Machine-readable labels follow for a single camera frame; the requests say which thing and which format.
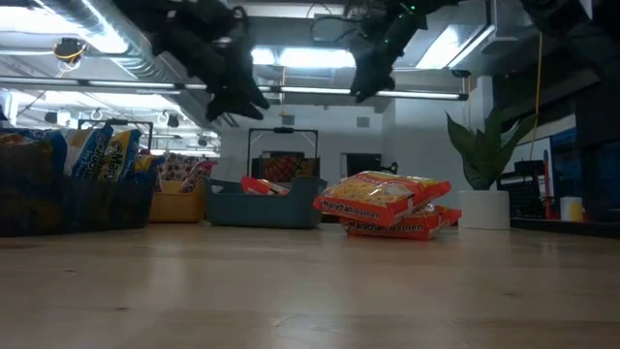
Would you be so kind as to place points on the grey ceiling unit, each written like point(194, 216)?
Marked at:
point(334, 31)

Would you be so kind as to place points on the black security camera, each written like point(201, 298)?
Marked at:
point(460, 73)

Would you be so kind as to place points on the teal plastic bin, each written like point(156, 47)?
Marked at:
point(266, 211)

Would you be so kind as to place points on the orange Maruchan ramen packet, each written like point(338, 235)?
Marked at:
point(378, 194)
point(387, 228)
point(259, 186)

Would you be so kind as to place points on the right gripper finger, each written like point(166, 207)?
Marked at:
point(381, 81)
point(361, 85)

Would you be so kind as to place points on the yellow plastic bin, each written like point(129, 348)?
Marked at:
point(174, 206)

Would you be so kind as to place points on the dark grey translucent bin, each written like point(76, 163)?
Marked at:
point(97, 208)

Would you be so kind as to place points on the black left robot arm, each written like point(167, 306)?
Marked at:
point(145, 14)

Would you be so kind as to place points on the long ceiling light bar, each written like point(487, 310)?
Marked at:
point(121, 85)

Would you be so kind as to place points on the black cart frame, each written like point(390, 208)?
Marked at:
point(283, 130)

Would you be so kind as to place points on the white yellow cup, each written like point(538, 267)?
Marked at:
point(571, 211)

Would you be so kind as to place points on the red patterned box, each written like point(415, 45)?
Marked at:
point(176, 166)
point(286, 168)

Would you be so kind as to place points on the potted plant white pot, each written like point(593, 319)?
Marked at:
point(484, 208)

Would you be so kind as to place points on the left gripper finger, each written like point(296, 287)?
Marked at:
point(232, 105)
point(253, 89)

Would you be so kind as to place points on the grey wall vent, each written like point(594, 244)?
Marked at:
point(363, 121)

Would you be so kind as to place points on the black perforated crate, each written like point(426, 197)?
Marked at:
point(523, 199)

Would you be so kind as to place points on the silver ventilation duct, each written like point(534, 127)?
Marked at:
point(97, 19)

